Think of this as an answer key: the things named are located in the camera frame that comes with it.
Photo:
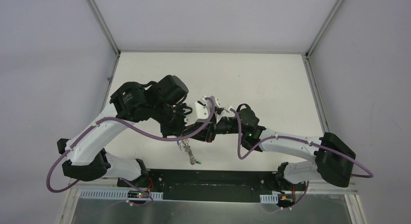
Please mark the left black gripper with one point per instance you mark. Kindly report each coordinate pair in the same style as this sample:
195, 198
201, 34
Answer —
173, 130

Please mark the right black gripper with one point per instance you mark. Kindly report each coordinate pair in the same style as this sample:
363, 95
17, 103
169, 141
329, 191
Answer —
208, 135

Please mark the round metal keyring disc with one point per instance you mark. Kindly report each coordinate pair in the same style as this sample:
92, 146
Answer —
184, 146

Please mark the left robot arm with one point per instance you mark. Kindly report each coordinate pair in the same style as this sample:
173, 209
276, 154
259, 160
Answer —
133, 102

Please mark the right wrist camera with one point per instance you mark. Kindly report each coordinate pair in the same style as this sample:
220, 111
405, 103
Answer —
220, 103

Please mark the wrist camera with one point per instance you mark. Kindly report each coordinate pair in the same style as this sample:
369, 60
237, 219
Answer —
201, 110
220, 103

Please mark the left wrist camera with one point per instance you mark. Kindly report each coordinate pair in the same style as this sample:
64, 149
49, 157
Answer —
201, 110

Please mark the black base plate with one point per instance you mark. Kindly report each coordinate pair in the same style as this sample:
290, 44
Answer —
215, 186

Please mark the right white cable duct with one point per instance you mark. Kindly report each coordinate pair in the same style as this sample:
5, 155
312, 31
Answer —
269, 199

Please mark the white cable duct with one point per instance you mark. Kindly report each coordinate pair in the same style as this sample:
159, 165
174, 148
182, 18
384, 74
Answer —
106, 194
269, 199

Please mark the left white cable duct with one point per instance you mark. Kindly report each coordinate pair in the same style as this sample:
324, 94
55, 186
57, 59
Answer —
106, 194

